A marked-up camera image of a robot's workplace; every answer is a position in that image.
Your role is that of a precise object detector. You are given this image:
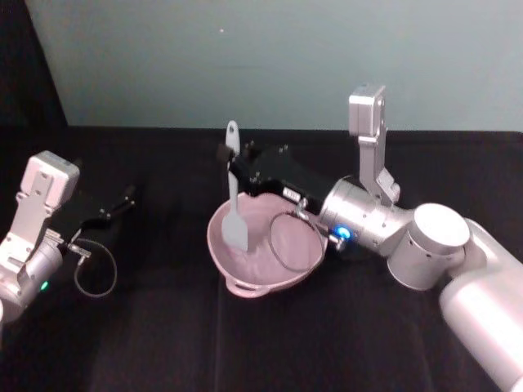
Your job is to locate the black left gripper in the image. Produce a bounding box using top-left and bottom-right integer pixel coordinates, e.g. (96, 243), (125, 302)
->
(50, 185), (138, 243)

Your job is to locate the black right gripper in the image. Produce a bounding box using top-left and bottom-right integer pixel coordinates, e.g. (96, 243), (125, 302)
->
(216, 140), (334, 216)

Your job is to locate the pale grey silicone spatula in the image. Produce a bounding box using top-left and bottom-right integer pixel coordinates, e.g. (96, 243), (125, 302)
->
(220, 119), (251, 252)

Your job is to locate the black table cloth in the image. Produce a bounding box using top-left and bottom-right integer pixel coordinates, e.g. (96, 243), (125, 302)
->
(0, 123), (523, 392)

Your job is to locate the black backdrop panel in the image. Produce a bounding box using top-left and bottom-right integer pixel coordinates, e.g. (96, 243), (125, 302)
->
(0, 0), (69, 128)

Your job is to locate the thin dark left gripper cable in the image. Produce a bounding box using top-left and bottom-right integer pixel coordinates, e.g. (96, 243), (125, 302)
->
(66, 238), (119, 299)

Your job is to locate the thin dark gripper cable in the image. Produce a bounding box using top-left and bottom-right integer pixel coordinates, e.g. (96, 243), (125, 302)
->
(66, 238), (119, 299)
(268, 198), (324, 275)

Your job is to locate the thin dark right gripper cable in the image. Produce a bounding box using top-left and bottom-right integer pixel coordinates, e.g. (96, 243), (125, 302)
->
(268, 198), (324, 275)

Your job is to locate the pink bowl with handle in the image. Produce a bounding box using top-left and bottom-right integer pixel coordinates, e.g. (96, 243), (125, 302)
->
(206, 190), (330, 299)

